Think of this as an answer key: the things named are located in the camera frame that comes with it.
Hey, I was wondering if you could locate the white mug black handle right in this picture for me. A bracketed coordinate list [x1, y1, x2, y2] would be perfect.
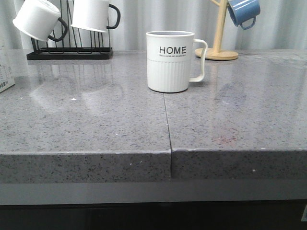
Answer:
[71, 0, 121, 33]

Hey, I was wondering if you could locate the blue enamel mug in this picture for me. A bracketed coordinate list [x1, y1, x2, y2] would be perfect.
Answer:
[227, 0, 260, 30]

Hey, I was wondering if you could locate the black wire mug rack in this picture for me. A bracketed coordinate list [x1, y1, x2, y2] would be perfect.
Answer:
[26, 0, 113, 60]

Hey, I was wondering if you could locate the white mug black handle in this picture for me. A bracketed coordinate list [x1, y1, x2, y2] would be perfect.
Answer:
[12, 0, 68, 42]
[71, 0, 121, 33]

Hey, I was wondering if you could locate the white HOME mug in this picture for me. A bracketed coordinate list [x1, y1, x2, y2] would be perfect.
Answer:
[146, 31, 208, 93]

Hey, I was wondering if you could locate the white mug black handle left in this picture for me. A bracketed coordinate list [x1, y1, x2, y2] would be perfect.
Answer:
[12, 0, 68, 42]

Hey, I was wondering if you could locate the Pascual whole milk carton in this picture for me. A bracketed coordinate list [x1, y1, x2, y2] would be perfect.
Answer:
[0, 45, 15, 92]

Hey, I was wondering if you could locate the wooden mug tree stand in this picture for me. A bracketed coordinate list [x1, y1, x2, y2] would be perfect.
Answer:
[206, 0, 238, 61]

